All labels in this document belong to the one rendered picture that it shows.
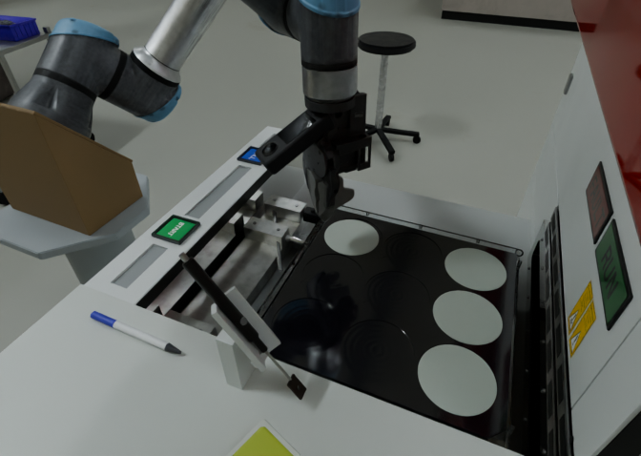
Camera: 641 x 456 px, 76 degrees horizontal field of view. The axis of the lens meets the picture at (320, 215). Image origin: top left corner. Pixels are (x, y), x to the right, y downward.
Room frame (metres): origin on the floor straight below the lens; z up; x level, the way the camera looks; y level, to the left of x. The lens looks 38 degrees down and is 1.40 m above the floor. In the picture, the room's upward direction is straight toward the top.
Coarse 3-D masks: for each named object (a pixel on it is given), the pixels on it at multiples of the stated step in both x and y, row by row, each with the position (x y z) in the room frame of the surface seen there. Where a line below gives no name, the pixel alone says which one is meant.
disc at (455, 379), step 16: (432, 352) 0.33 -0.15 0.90; (448, 352) 0.33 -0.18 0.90; (464, 352) 0.33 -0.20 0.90; (432, 368) 0.30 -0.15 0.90; (448, 368) 0.30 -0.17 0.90; (464, 368) 0.30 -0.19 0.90; (480, 368) 0.30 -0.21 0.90; (432, 384) 0.28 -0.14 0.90; (448, 384) 0.28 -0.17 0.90; (464, 384) 0.28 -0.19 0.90; (480, 384) 0.28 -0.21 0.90; (496, 384) 0.28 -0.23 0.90; (432, 400) 0.26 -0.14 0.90; (448, 400) 0.26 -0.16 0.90; (464, 400) 0.26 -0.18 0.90; (480, 400) 0.26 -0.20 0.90
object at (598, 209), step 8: (592, 176) 0.46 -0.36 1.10; (600, 176) 0.44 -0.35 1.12; (592, 184) 0.45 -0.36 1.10; (600, 184) 0.42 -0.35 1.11; (592, 192) 0.44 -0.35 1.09; (600, 192) 0.41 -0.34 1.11; (592, 200) 0.42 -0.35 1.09; (600, 200) 0.40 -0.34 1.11; (592, 208) 0.41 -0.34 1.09; (600, 208) 0.39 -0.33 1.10; (608, 208) 0.37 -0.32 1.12; (592, 216) 0.40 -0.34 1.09; (600, 216) 0.38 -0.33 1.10; (592, 224) 0.38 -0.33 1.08; (600, 224) 0.36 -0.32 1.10
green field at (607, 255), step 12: (612, 240) 0.32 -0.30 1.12; (600, 252) 0.33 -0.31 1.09; (612, 252) 0.30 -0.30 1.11; (600, 264) 0.31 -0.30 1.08; (612, 264) 0.29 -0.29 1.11; (600, 276) 0.30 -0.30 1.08; (612, 276) 0.28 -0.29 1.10; (612, 288) 0.27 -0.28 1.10; (624, 288) 0.25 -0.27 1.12; (612, 300) 0.26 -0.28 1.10; (624, 300) 0.24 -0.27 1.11; (612, 312) 0.24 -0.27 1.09
